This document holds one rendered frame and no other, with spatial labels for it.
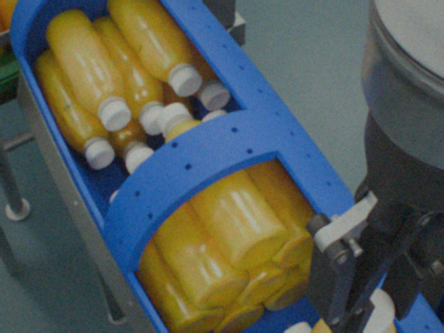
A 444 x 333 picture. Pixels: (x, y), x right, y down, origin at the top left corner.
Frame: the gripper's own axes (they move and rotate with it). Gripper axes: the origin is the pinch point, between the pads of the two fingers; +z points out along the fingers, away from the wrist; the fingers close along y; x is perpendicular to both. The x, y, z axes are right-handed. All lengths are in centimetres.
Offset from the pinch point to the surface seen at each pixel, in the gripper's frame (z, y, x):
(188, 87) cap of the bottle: 36, 11, 50
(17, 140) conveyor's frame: 117, -7, 120
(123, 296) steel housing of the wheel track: 61, -7, 38
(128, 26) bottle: 34, 8, 63
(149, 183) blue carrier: 27.2, -2.2, 32.7
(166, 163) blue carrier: 25.9, 0.1, 33.3
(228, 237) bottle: 29.0, 2.5, 23.8
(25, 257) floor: 149, -17, 104
